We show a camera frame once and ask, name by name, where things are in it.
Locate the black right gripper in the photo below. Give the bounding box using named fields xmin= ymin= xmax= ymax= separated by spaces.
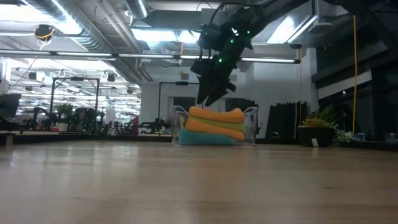
xmin=190 ymin=34 xmax=246 ymax=108

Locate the orange microfiber towel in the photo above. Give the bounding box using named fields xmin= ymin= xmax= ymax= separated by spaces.
xmin=188 ymin=105 xmax=246 ymax=124
xmin=185 ymin=118 xmax=246 ymax=142

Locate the lime green microfiber towel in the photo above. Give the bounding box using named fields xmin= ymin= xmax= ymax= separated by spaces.
xmin=188 ymin=116 xmax=246 ymax=133

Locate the teal microfiber towel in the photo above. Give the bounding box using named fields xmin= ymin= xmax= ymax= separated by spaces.
xmin=178 ymin=126 xmax=239 ymax=146

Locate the clear plastic bin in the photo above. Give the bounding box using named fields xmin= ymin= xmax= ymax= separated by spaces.
xmin=169 ymin=105 xmax=259 ymax=146

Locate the ceiling light panel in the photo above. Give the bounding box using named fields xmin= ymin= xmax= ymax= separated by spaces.
xmin=130 ymin=27 xmax=201 ymax=44
xmin=267 ymin=14 xmax=318 ymax=44

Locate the black curtain panel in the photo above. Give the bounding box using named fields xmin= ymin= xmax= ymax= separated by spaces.
xmin=264 ymin=101 xmax=308 ymax=140

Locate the small potted succulent plant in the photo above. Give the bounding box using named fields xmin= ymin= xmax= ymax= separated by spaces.
xmin=297 ymin=105 xmax=354 ymax=148

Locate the green plant in white pot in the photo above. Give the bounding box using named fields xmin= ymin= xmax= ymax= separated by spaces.
xmin=55 ymin=103 xmax=76 ymax=132

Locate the black monitor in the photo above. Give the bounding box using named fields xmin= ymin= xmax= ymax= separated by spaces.
xmin=0 ymin=93 xmax=22 ymax=119

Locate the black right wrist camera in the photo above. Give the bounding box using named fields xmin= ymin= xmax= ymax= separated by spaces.
xmin=190 ymin=57 xmax=214 ymax=76

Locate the black stand frame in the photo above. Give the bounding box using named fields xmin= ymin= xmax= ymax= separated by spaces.
xmin=157 ymin=80 xmax=201 ymax=131
xmin=48 ymin=77 xmax=101 ymax=133

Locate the silver overhead frame bar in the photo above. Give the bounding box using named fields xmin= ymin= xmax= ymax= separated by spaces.
xmin=0 ymin=49 xmax=302 ymax=65

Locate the yellow hanging cable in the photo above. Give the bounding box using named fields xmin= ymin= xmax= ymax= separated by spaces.
xmin=351 ymin=14 xmax=359 ymax=134

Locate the black overhead camera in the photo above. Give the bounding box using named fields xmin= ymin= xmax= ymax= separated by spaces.
xmin=33 ymin=24 xmax=56 ymax=42

